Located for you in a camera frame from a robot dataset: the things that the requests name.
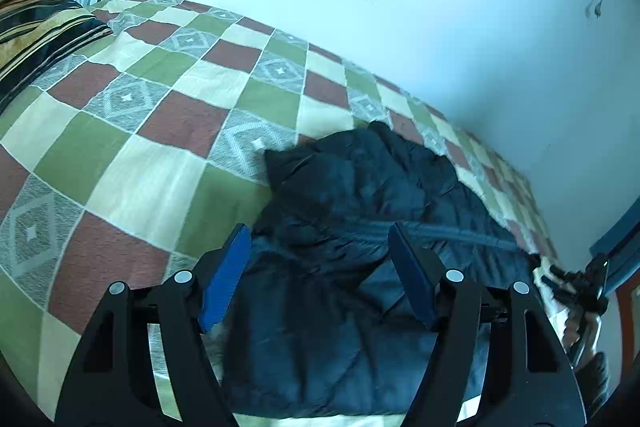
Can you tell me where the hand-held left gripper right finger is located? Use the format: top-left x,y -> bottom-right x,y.
387,221 -> 587,427

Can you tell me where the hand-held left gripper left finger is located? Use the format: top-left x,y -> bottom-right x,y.
54,223 -> 252,427

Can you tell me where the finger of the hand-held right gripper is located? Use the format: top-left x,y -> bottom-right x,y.
549,263 -> 578,283
541,277 -> 583,305

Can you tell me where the black quilted jacket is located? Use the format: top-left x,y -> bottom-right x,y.
205,122 -> 543,420

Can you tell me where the person's right hand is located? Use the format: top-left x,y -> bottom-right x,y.
562,307 -> 603,360

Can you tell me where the brown wooden panel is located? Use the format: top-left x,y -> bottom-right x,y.
616,284 -> 640,358

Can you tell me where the checkered bed quilt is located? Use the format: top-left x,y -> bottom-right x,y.
0,0 -> 566,427

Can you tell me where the dark striped pillow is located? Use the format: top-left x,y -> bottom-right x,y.
0,0 -> 115,112

